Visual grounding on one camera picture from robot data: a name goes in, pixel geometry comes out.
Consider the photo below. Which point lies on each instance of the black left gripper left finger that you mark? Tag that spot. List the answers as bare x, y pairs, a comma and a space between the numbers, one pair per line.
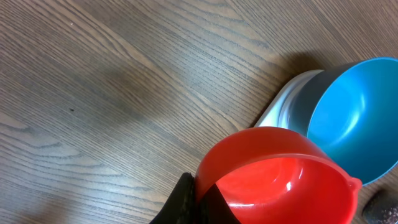
181, 206

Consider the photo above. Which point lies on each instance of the red measuring scoop blue handle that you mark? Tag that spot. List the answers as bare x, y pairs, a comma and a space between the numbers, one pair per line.
274, 175

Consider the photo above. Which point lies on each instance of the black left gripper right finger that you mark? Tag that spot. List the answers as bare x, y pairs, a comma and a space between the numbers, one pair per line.
381, 208

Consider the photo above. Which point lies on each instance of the blue bowl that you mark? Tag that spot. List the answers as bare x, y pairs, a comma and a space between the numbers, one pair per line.
350, 113

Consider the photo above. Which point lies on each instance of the white digital kitchen scale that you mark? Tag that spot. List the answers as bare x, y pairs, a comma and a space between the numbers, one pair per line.
277, 113

